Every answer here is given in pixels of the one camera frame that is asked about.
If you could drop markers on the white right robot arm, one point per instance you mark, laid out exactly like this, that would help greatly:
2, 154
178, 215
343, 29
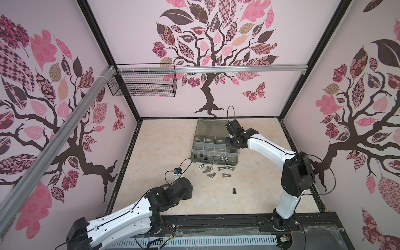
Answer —
296, 172

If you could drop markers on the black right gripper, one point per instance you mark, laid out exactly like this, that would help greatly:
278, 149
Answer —
231, 142

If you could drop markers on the aluminium rail back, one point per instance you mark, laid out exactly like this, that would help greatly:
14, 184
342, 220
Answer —
214, 69

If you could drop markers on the black wire mesh basket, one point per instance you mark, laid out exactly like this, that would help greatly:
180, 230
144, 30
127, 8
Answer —
149, 80

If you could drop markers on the silver wing nut pair left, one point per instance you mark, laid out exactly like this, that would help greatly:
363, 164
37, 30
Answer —
206, 170

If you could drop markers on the white slotted cable duct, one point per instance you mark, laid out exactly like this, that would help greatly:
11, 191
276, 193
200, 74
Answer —
202, 242

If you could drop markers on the aluminium rail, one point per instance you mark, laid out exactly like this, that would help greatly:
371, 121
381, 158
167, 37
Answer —
19, 194
214, 69

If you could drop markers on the green transparent organizer box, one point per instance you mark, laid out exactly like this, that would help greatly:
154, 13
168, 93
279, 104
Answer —
209, 143

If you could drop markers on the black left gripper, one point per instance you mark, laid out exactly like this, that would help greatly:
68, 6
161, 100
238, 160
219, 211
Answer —
188, 195

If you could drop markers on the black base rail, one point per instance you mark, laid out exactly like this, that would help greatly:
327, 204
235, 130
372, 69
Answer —
262, 222

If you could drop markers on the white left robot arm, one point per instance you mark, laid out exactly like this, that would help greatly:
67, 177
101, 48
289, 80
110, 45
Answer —
141, 217

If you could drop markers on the aluminium rail left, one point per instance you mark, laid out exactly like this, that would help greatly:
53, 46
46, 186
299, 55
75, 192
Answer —
19, 194

